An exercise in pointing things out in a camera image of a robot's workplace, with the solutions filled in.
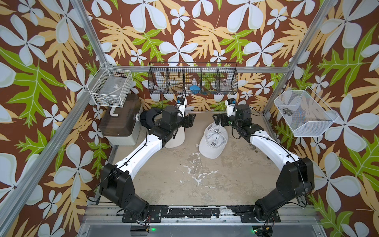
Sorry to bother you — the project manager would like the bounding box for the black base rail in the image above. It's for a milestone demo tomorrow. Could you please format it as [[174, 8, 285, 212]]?
[[147, 204, 258, 223]]

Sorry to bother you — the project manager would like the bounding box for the white wire wall basket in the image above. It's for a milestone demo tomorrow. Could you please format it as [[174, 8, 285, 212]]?
[[86, 64, 133, 108]]

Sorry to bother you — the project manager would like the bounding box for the white New York baseball cap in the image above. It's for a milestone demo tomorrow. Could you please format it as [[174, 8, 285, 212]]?
[[199, 122, 229, 159]]

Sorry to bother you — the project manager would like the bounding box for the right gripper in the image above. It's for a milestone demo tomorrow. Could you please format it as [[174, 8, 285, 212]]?
[[213, 112, 243, 132]]

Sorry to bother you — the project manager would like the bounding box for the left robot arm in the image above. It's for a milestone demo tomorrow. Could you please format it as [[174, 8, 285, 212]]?
[[99, 95, 196, 221]]

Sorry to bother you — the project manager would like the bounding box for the black wire wall basket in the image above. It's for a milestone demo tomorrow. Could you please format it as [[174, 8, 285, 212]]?
[[147, 62, 239, 95]]

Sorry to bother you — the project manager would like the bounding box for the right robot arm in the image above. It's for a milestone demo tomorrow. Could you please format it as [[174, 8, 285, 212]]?
[[213, 99, 315, 222]]

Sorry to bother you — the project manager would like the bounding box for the white box with brown lid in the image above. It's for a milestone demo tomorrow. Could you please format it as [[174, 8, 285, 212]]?
[[99, 94, 142, 146]]

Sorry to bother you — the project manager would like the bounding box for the black baseball cap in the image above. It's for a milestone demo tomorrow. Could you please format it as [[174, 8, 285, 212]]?
[[140, 108, 162, 129]]

